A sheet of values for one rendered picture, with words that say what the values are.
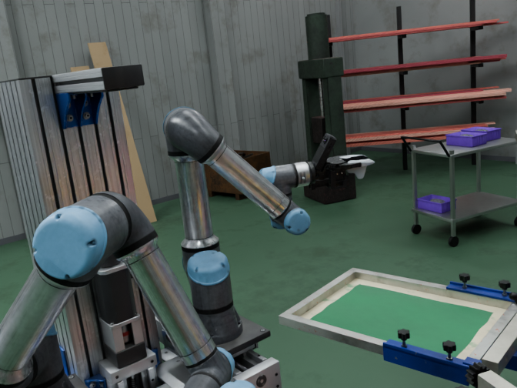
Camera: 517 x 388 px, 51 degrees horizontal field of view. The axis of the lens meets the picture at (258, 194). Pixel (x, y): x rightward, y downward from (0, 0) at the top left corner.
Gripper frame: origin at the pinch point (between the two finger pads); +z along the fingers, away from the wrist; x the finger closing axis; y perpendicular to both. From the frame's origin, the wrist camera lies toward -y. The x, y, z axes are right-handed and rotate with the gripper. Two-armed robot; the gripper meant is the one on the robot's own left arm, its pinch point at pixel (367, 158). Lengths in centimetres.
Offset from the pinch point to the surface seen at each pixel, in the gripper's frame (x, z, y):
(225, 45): -753, 102, 36
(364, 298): -38, 17, 78
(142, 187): -583, -66, 200
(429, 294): -29, 44, 77
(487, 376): 42, 19, 58
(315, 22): -561, 189, -2
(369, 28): -867, 415, 39
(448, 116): -691, 485, 189
